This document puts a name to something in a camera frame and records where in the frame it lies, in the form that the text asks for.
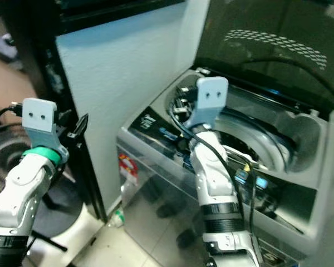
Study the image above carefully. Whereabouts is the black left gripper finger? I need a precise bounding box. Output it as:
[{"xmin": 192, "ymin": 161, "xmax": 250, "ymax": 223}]
[{"xmin": 75, "ymin": 113, "xmax": 91, "ymax": 139}]

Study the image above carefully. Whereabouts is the grey top-load washing machine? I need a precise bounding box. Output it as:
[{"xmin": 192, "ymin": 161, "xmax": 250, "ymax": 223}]
[{"xmin": 115, "ymin": 66, "xmax": 334, "ymax": 267}]

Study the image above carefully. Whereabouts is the black washer control panel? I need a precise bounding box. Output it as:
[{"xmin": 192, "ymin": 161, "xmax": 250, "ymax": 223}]
[{"xmin": 127, "ymin": 106, "xmax": 273, "ymax": 195}]

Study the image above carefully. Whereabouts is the red round washer sticker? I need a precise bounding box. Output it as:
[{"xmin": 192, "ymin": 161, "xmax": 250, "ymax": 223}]
[{"xmin": 118, "ymin": 154, "xmax": 139, "ymax": 180}]

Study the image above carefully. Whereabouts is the black electric fan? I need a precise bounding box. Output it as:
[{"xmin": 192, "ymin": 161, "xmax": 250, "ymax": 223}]
[{"xmin": 0, "ymin": 123, "xmax": 32, "ymax": 201}]

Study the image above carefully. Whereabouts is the tall black cabinet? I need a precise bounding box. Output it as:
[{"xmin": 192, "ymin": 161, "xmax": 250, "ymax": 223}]
[{"xmin": 0, "ymin": 0, "xmax": 187, "ymax": 223}]

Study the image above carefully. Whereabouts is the white base with black disc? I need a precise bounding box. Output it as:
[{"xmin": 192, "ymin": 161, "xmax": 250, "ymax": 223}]
[{"xmin": 22, "ymin": 177, "xmax": 107, "ymax": 267}]

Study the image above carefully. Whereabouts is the grey washer tub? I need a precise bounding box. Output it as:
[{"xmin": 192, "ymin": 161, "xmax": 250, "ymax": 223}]
[{"xmin": 164, "ymin": 72, "xmax": 326, "ymax": 176}]

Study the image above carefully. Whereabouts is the small green-capped bottle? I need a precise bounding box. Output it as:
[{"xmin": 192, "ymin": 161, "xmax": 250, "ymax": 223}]
[{"xmin": 109, "ymin": 206, "xmax": 126, "ymax": 229}]

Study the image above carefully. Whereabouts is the dark glass washer lid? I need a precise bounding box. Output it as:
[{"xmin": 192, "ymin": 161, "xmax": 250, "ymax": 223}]
[{"xmin": 191, "ymin": 0, "xmax": 334, "ymax": 121}]

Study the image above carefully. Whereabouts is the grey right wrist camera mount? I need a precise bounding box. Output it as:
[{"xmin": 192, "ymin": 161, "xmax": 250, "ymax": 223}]
[{"xmin": 186, "ymin": 76, "xmax": 229, "ymax": 132}]

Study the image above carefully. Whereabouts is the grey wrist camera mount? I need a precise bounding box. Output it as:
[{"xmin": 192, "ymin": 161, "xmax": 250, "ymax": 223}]
[
  {"xmin": 186, "ymin": 76, "xmax": 229, "ymax": 132},
  {"xmin": 22, "ymin": 98, "xmax": 71, "ymax": 163}
]

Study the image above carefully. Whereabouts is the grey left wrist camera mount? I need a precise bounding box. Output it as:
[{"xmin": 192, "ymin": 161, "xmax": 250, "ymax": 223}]
[{"xmin": 22, "ymin": 98, "xmax": 71, "ymax": 163}]

